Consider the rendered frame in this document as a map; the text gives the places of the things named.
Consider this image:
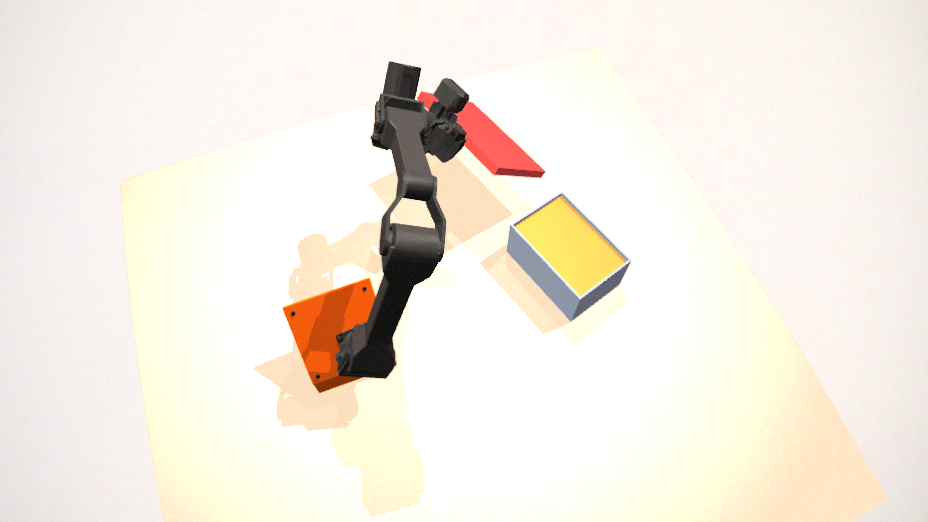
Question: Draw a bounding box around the red rectangular lid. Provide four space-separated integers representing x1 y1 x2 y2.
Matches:
417 91 545 179

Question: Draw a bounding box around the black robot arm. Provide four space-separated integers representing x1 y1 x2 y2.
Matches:
335 61 467 378

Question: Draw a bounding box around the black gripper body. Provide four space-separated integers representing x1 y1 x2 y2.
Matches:
425 78 470 134

